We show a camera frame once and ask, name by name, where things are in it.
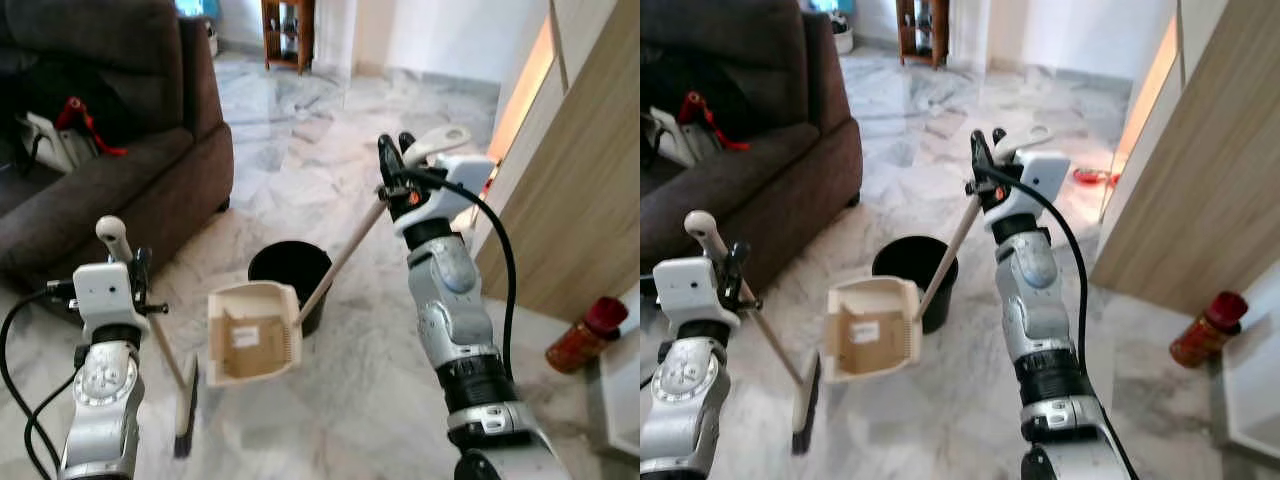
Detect light wooden panel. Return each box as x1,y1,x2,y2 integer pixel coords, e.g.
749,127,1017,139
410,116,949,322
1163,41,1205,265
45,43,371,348
1090,0,1280,316
470,0,641,323

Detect dark brown fabric sofa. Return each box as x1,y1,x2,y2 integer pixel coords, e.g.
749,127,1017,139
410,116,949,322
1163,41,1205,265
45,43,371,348
0,0,236,321
640,0,864,296

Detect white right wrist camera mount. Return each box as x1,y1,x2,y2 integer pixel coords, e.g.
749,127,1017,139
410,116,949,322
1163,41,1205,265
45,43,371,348
1005,150,1071,229
428,154,498,237

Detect white bag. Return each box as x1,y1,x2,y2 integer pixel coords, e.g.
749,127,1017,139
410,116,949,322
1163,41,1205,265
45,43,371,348
645,108,713,169
15,110,101,176

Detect red strap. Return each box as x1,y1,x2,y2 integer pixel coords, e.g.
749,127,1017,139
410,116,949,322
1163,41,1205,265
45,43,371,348
55,95,129,158
680,90,751,153

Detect cream broom with wooden handle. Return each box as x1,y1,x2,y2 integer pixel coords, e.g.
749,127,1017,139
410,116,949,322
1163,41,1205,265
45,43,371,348
95,216,202,460
684,210,823,457

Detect black plastic bucket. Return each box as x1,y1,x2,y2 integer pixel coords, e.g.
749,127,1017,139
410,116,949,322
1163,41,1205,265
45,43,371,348
247,240,334,338
872,236,959,335

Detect dark wooden open shelf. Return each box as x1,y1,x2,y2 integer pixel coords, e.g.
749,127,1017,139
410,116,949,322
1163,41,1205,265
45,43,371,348
895,0,951,71
260,0,317,76

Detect cream dustpan with wooden handle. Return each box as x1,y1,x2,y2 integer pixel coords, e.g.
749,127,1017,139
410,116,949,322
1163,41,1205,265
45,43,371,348
205,125,472,388
820,125,1054,384

